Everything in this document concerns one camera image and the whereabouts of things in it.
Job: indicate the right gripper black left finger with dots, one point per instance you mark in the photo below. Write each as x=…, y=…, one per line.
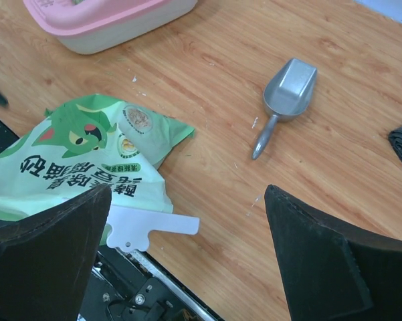
x=46, y=259

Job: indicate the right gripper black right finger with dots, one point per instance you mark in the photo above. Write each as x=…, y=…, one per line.
x=331, y=269

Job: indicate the white plastic bag clip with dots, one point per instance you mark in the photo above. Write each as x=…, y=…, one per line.
x=130, y=227

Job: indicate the green cat litter bag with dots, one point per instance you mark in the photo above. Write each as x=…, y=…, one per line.
x=90, y=141

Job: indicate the pink litter box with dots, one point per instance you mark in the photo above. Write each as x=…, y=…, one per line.
x=89, y=27

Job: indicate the grey metal scoop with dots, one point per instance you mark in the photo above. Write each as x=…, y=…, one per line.
x=286, y=96

